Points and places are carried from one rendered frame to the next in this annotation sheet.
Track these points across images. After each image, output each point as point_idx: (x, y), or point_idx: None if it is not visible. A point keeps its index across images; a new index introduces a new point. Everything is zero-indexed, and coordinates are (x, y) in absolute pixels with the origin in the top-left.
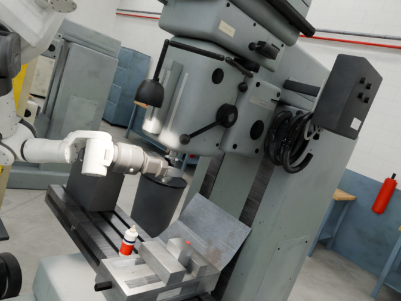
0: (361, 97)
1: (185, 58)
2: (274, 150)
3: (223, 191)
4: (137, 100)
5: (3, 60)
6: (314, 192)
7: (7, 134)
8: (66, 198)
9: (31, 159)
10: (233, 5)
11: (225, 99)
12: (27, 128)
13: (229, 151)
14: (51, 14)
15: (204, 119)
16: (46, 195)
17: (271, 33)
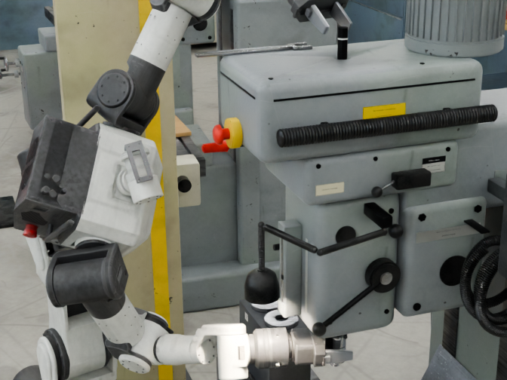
0: None
1: (302, 216)
2: (472, 308)
3: (470, 345)
4: (246, 299)
5: (108, 289)
6: None
7: (135, 341)
8: (240, 379)
9: (167, 363)
10: (327, 160)
11: (374, 253)
12: (155, 323)
13: (410, 315)
14: None
15: (347, 290)
16: (216, 372)
17: (419, 145)
